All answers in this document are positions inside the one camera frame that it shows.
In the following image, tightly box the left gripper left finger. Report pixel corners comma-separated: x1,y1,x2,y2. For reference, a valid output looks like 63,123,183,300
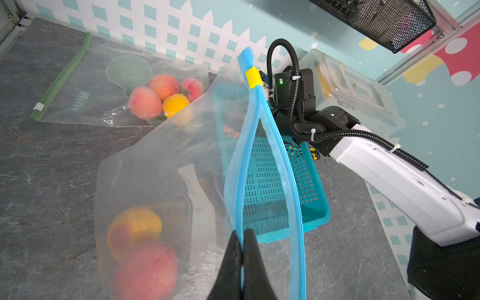
207,231,243,300

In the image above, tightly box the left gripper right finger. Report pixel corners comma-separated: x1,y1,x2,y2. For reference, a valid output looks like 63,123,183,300
242,229,277,300

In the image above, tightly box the blue stick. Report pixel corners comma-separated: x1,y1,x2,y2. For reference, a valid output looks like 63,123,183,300
92,46,308,300

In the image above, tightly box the pink peach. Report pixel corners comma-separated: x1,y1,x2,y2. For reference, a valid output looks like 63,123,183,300
127,87,163,120
113,242,178,300
180,78,205,103

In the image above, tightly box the orange-pink peach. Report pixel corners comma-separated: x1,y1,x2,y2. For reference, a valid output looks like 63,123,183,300
148,74,180,102

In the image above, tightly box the clear green zip-top bag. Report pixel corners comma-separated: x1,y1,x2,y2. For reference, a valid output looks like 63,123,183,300
30,32,210,128

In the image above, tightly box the yellow peach with leaf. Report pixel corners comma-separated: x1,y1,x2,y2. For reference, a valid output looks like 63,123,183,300
107,206,163,260

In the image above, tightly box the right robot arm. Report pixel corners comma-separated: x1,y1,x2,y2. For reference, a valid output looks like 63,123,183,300
266,39,480,300

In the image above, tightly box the yellow black utility knife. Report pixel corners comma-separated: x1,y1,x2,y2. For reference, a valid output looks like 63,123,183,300
309,147,320,161

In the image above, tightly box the teal plastic basket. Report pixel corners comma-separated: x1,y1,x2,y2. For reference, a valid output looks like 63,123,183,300
213,82,331,245

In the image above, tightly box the clear plastic storage box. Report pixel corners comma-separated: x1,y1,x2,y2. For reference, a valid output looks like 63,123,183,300
299,49,406,138

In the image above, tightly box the black wire wall basket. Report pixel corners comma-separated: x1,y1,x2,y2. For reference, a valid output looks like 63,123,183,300
312,0,437,53

